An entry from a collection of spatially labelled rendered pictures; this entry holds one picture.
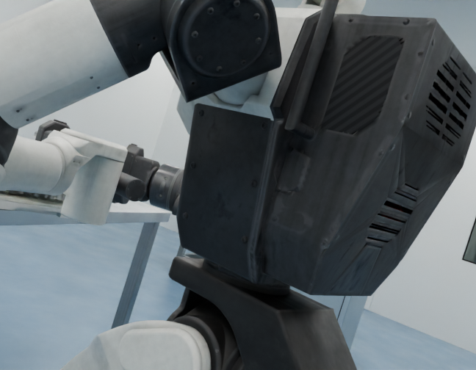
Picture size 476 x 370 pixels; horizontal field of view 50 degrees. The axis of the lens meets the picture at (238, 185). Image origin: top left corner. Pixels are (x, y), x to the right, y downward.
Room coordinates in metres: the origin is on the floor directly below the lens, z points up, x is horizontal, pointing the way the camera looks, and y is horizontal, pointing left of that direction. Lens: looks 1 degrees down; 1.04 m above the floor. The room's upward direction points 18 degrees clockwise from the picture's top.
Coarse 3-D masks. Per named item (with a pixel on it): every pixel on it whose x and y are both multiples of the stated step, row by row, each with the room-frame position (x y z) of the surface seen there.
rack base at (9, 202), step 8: (0, 192) 0.98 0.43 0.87; (0, 200) 0.94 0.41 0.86; (8, 200) 0.95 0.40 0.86; (16, 200) 0.96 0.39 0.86; (24, 200) 0.98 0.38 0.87; (32, 200) 1.00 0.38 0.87; (40, 200) 1.03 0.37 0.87; (48, 200) 1.06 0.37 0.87; (0, 208) 0.94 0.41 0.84; (8, 208) 0.96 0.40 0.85; (16, 208) 0.98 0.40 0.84; (24, 208) 1.00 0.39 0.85; (32, 208) 1.01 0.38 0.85; (40, 208) 1.01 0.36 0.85; (48, 208) 1.02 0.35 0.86; (56, 208) 1.03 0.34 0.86; (64, 216) 1.05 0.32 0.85
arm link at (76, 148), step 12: (60, 132) 0.67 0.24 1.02; (72, 132) 0.67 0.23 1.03; (60, 144) 0.65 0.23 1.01; (72, 144) 0.65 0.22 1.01; (84, 144) 0.66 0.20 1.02; (96, 144) 0.67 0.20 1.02; (108, 144) 0.70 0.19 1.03; (72, 156) 0.64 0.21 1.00; (84, 156) 0.66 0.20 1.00; (108, 156) 0.70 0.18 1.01; (120, 156) 0.72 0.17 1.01; (72, 168) 0.65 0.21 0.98; (60, 180) 0.64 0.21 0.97; (72, 180) 0.65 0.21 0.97; (48, 192) 0.64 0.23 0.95; (60, 192) 0.66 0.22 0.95
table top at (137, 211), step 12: (120, 204) 1.54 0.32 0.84; (132, 204) 1.63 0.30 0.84; (144, 204) 1.73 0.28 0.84; (0, 216) 0.96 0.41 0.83; (12, 216) 1.00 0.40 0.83; (24, 216) 1.03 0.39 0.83; (36, 216) 1.06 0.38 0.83; (48, 216) 1.10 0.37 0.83; (108, 216) 1.34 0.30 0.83; (120, 216) 1.41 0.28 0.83; (132, 216) 1.47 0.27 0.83; (144, 216) 1.55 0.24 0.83; (156, 216) 1.63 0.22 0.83; (168, 216) 1.72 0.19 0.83
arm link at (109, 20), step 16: (96, 0) 0.44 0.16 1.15; (112, 0) 0.44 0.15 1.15; (128, 0) 0.44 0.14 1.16; (144, 0) 0.44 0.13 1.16; (160, 0) 0.44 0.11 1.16; (112, 16) 0.44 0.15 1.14; (128, 16) 0.44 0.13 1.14; (144, 16) 0.45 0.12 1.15; (160, 16) 0.45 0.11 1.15; (112, 32) 0.44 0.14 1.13; (128, 32) 0.45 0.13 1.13; (144, 32) 0.45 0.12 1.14; (160, 32) 0.46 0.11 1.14; (128, 48) 0.45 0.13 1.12; (144, 48) 0.46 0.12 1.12; (160, 48) 0.47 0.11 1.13; (128, 64) 0.46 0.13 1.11; (144, 64) 0.47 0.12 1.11
